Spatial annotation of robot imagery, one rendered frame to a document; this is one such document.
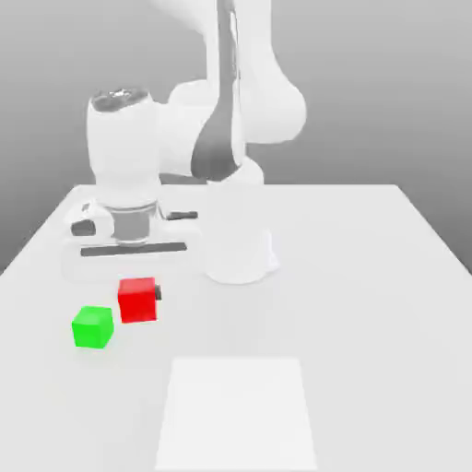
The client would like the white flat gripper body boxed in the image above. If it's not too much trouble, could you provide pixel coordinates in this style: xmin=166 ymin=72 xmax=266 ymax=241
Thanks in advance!
xmin=59 ymin=235 xmax=203 ymax=284

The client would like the small red cube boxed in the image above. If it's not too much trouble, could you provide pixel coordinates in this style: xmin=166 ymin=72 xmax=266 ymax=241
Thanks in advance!
xmin=117 ymin=277 xmax=159 ymax=325

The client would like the small green cube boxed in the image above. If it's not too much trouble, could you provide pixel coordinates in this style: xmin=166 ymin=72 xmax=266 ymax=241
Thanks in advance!
xmin=71 ymin=305 xmax=115 ymax=350

